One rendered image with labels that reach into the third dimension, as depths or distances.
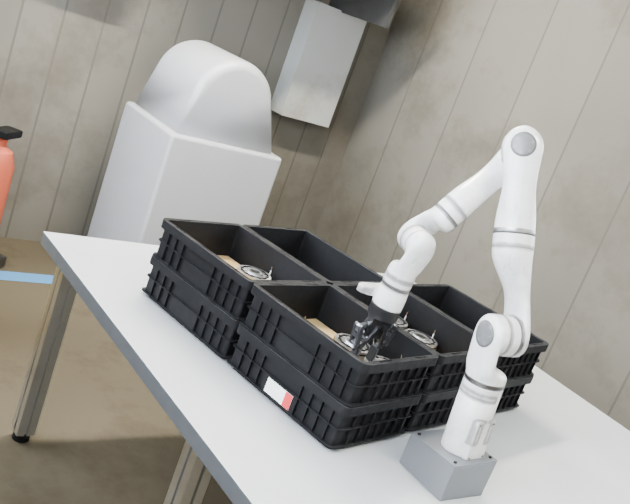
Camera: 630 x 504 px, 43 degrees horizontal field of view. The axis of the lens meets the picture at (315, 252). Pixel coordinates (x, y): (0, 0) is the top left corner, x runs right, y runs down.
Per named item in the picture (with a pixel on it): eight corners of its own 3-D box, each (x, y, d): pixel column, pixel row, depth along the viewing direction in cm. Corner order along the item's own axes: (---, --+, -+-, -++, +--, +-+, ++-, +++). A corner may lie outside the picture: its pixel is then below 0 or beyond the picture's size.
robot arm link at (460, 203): (434, 202, 190) (433, 197, 182) (522, 126, 188) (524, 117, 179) (461, 232, 188) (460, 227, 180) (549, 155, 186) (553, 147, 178)
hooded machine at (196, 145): (186, 273, 463) (258, 56, 430) (231, 319, 423) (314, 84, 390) (78, 262, 422) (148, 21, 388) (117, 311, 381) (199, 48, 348)
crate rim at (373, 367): (438, 365, 196) (441, 356, 196) (361, 375, 174) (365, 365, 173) (326, 290, 221) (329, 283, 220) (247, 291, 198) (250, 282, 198)
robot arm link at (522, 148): (547, 124, 176) (536, 240, 174) (543, 134, 185) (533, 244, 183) (504, 122, 177) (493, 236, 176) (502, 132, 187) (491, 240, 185)
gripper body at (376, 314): (386, 310, 185) (370, 345, 187) (409, 311, 190) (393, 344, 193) (365, 293, 189) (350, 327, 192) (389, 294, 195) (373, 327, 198)
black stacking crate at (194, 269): (314, 321, 223) (328, 284, 220) (235, 325, 201) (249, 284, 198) (228, 259, 247) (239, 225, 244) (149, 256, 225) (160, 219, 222)
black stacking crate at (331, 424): (406, 437, 202) (424, 395, 198) (328, 455, 179) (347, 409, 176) (301, 356, 226) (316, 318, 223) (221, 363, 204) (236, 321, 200)
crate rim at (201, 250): (326, 290, 221) (329, 282, 220) (247, 290, 198) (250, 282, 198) (237, 231, 245) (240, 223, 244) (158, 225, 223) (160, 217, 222)
